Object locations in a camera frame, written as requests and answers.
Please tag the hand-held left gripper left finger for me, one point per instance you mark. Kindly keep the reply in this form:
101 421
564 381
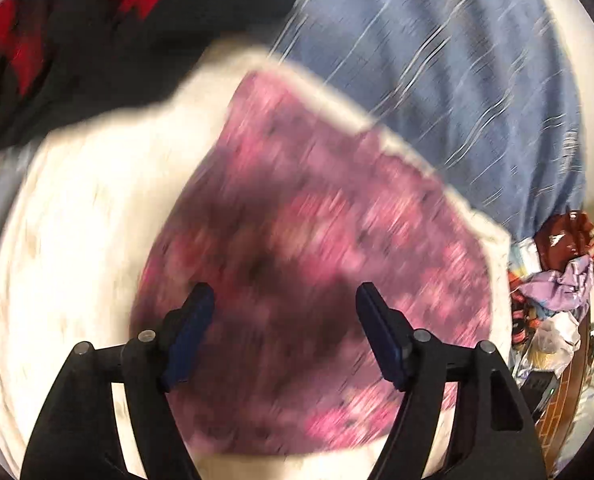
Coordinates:
192 330

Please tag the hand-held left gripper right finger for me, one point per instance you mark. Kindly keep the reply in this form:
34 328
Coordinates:
382 340

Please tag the purple floral shirt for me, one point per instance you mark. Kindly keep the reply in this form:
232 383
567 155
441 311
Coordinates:
327 200

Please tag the wooden cabinet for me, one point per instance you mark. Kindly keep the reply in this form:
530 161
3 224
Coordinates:
572 395

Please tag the clear plastic bag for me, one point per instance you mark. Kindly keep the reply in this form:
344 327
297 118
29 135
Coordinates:
552 340

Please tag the lilac printed cloth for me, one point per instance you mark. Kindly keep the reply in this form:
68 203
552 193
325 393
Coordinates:
562 280

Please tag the cream leaf-print bed sheet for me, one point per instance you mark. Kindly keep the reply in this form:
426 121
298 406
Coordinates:
102 210

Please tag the blue plaid blanket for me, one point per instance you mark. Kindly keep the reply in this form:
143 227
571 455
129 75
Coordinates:
427 60

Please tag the black and red cloth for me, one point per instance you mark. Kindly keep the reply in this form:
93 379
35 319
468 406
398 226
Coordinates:
102 60

